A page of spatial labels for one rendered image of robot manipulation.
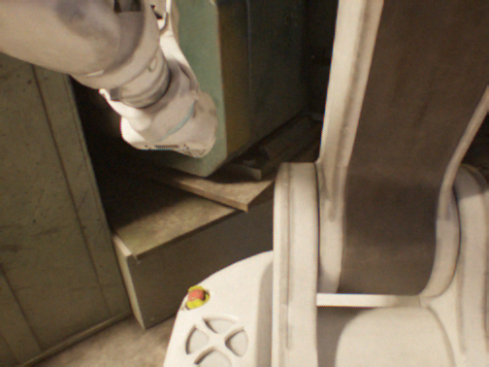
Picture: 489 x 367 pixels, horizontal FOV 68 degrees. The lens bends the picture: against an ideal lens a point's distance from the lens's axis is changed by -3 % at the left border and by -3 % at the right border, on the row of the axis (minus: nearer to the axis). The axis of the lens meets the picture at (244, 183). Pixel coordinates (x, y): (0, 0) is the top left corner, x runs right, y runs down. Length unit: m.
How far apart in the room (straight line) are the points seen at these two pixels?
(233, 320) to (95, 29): 0.49
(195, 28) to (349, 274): 0.55
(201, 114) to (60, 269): 0.67
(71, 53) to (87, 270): 0.83
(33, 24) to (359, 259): 0.33
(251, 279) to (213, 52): 0.42
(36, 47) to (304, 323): 0.33
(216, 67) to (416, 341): 0.57
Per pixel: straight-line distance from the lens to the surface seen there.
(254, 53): 0.85
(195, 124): 0.39
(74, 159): 0.85
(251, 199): 0.86
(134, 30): 0.25
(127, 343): 1.08
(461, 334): 0.44
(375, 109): 0.32
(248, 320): 0.60
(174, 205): 1.00
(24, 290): 0.99
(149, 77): 0.30
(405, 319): 0.47
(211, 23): 0.75
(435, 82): 0.31
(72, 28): 0.20
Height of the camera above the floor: 0.83
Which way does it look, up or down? 30 degrees down
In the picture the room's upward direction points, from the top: 2 degrees counter-clockwise
